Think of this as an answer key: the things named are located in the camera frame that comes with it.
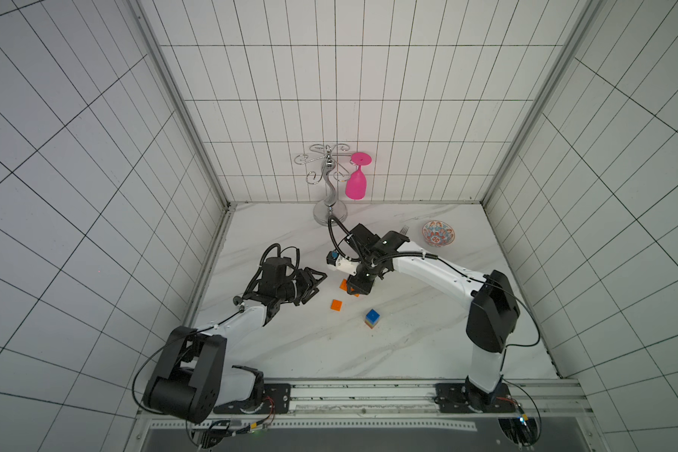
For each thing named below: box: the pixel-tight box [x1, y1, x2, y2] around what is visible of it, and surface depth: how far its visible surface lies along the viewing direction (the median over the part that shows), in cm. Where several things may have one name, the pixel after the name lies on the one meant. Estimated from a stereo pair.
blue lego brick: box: [365, 308, 381, 326], surface depth 85 cm
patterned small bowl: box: [421, 219, 456, 248], surface depth 109 cm
